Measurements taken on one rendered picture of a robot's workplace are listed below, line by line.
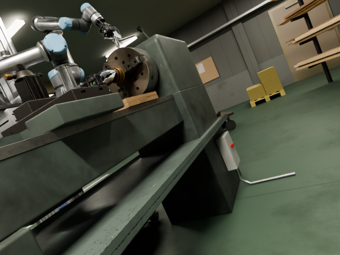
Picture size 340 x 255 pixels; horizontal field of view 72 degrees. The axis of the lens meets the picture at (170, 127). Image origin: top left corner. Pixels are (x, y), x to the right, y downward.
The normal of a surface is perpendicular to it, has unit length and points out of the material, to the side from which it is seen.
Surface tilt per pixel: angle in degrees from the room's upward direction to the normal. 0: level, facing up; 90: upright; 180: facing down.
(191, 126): 90
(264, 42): 90
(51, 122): 90
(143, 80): 90
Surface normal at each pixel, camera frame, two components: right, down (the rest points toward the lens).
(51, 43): 0.48, -0.15
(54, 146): 0.84, -0.33
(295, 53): -0.42, 0.25
